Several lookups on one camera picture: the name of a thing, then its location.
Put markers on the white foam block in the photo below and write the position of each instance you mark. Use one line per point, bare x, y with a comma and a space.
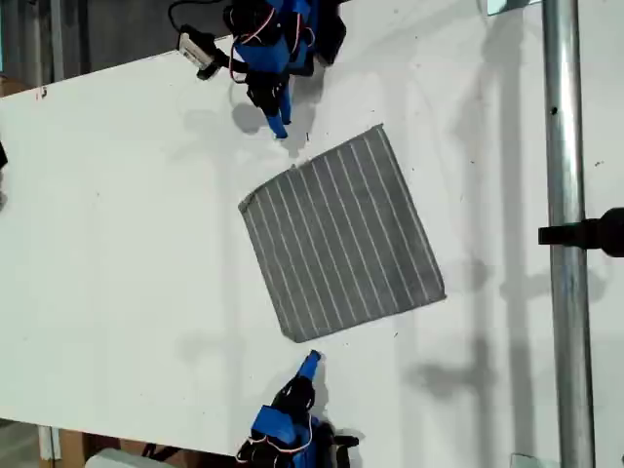
122, 459

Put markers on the black object at table edge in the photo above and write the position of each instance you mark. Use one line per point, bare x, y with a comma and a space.
2, 156

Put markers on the black clamp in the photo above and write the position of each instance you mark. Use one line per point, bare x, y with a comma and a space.
585, 234

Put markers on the black camera stalk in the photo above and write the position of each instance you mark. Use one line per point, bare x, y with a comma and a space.
214, 66

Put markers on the white table leg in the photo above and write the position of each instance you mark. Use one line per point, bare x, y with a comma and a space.
49, 441

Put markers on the grey white-striped towel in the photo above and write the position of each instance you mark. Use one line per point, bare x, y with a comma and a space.
341, 234

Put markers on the large brown cardboard box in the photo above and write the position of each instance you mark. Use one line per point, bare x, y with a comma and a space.
70, 444

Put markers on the small metal table fitting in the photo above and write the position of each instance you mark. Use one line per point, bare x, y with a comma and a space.
42, 92

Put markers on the steel post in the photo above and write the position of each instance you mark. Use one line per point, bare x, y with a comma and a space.
565, 146

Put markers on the black grey wrist camera box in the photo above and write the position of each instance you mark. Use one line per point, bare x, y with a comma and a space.
195, 46

